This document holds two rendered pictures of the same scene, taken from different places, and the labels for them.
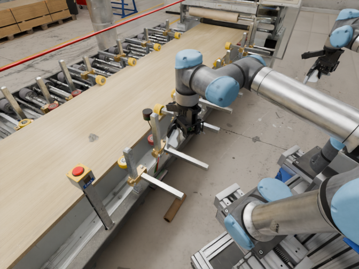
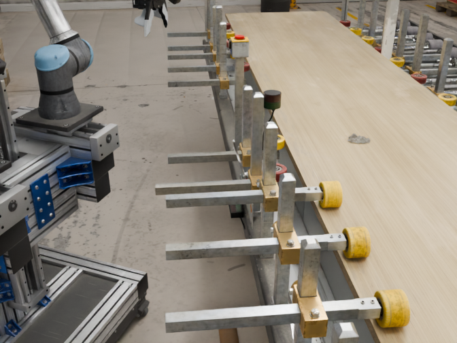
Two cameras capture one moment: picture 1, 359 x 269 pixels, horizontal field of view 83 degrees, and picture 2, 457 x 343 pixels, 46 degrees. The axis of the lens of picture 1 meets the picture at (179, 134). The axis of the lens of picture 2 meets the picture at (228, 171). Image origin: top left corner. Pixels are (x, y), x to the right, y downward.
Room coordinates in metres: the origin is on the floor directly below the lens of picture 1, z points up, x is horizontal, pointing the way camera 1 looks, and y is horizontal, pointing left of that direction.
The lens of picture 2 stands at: (2.21, -0.91, 1.76)
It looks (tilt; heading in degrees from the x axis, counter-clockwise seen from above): 28 degrees down; 144
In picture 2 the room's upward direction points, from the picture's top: straight up
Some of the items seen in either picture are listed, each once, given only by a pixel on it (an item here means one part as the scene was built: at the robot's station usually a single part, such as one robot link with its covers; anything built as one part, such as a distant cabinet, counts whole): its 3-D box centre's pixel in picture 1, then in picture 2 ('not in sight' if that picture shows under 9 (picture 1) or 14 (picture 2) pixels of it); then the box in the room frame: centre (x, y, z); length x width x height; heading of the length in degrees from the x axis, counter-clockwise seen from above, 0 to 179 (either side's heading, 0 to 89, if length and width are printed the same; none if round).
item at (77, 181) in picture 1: (81, 176); (239, 47); (0.48, 0.40, 1.18); 0.07 x 0.07 x 0.08; 60
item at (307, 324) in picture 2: not in sight; (308, 306); (1.59, -0.24, 0.95); 0.14 x 0.06 x 0.05; 150
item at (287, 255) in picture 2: not in sight; (285, 241); (1.37, -0.12, 0.95); 0.14 x 0.06 x 0.05; 150
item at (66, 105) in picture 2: not in sight; (58, 99); (0.37, -0.34, 1.09); 0.15 x 0.15 x 0.10
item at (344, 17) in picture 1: (344, 24); not in sight; (0.99, -0.74, 1.62); 0.09 x 0.08 x 0.11; 25
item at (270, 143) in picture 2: (176, 121); (268, 194); (1.14, 0.02, 0.93); 0.04 x 0.04 x 0.48; 60
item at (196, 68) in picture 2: not in sight; (204, 69); (-0.39, 0.80, 0.81); 0.44 x 0.03 x 0.04; 60
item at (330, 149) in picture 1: (344, 144); not in sight; (0.64, -0.76, 1.21); 0.13 x 0.12 x 0.14; 115
